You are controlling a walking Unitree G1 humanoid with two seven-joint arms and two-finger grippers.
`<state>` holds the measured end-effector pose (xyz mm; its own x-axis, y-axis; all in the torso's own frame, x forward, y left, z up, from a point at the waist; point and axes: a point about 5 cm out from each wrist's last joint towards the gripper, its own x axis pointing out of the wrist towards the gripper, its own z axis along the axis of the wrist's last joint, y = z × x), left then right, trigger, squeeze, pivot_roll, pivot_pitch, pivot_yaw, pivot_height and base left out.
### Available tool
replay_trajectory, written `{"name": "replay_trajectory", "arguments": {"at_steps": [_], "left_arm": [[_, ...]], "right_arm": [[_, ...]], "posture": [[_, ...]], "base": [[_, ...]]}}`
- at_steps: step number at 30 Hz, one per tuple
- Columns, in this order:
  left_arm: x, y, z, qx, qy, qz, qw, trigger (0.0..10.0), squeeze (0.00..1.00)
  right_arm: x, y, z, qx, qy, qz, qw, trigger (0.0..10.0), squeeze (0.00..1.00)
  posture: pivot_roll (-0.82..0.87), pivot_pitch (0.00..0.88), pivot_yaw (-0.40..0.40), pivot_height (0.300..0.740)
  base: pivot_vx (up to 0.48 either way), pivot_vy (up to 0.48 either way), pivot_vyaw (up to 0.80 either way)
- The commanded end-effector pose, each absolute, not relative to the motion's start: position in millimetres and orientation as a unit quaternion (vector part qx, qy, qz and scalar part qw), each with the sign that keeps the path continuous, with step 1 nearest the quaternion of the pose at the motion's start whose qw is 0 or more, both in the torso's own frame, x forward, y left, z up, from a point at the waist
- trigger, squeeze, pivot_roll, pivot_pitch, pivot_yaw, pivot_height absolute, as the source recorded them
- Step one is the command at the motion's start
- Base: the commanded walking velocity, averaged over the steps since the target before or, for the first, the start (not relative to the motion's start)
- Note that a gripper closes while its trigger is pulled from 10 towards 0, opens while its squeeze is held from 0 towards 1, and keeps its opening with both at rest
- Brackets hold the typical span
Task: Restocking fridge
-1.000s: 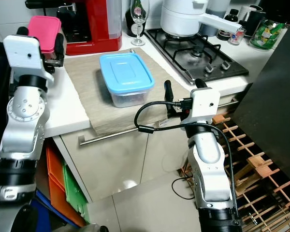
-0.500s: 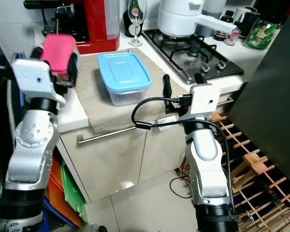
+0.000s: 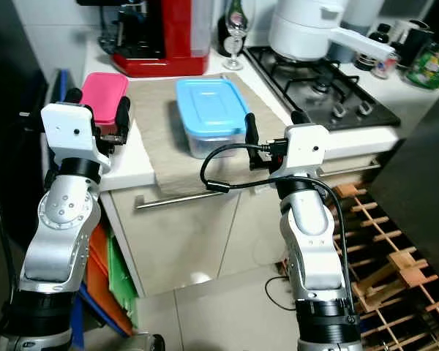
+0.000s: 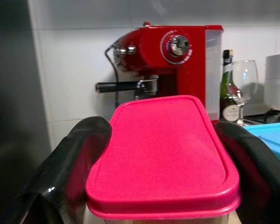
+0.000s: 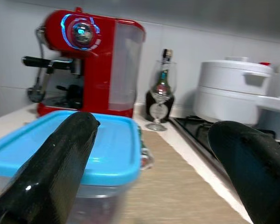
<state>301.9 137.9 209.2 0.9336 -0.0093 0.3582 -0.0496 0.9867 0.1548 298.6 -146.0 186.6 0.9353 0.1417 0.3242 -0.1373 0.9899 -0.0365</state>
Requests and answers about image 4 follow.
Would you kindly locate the clear wine glass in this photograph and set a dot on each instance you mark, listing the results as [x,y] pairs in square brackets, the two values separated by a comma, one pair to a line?
[245,72]

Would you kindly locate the white cooking pot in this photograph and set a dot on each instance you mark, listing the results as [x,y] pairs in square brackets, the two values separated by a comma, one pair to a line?
[277,81]

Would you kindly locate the red espresso machine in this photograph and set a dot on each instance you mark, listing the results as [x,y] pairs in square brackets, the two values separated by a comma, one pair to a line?
[151,51]

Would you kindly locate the pink lidded plastic container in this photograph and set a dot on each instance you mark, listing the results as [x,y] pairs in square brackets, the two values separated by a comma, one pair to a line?
[161,151]

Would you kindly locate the dark grey appliance panel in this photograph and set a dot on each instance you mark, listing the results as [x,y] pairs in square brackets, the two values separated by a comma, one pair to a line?
[14,81]

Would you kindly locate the steel gas stove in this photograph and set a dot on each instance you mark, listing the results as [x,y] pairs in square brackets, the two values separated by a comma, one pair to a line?
[261,117]

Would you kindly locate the dark green wine bottle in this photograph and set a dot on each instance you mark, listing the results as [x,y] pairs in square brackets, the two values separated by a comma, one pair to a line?
[226,93]

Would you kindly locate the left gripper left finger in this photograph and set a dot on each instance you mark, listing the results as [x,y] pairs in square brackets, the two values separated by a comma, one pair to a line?
[60,175]

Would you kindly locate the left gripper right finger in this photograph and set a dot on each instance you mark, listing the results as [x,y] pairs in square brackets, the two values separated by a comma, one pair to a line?
[263,182]

